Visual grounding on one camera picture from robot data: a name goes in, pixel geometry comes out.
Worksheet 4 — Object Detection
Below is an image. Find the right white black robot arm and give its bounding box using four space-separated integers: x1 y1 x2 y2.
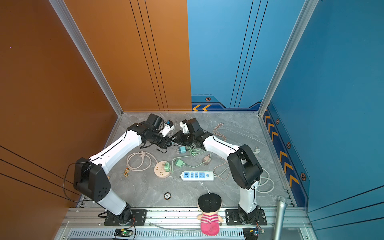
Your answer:
171 119 267 226

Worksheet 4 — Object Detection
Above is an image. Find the plush doll black hat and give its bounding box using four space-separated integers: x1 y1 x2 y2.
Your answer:
197 193 224 236

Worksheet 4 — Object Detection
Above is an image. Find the grey metal pole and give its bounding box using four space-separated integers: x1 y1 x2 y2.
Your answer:
272 196 287 240

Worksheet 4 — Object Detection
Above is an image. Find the left green circuit board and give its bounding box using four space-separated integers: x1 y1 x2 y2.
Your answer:
114 228 134 239

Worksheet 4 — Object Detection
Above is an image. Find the green charger adapter front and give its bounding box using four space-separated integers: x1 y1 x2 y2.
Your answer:
175 159 187 168

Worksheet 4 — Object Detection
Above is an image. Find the white blue power strip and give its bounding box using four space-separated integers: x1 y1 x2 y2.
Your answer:
180 171 215 182

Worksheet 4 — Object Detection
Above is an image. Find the pink multi-head cable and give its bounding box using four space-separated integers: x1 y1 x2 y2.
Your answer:
206 122 233 181

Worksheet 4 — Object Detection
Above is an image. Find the pink charger adapter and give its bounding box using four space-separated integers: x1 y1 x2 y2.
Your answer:
202 155 211 165

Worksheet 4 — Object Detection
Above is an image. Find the black usb cable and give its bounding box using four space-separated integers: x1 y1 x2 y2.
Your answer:
155 143 181 154

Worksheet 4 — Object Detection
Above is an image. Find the light green charger adapter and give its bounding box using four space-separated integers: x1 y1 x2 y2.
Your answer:
164 162 172 173

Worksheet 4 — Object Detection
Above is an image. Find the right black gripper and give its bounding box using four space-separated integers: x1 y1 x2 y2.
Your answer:
171 131 197 147

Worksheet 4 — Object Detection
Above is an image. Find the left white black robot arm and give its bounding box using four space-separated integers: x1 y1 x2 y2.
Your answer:
74 114 175 225

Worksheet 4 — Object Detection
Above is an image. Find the pink round socket cord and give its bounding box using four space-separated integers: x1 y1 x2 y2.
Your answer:
126 150 158 172

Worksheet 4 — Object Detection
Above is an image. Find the right circuit board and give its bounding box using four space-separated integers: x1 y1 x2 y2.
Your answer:
243 228 265 240

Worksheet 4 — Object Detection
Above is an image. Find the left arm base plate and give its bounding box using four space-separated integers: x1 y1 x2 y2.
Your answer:
104 209 147 227

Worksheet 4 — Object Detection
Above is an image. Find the small round black dial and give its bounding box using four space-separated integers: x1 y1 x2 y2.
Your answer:
164 192 172 200

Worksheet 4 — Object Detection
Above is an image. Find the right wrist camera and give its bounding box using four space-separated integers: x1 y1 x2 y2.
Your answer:
180 120 190 134

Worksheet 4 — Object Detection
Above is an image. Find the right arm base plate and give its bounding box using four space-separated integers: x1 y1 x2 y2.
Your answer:
226 208 268 226

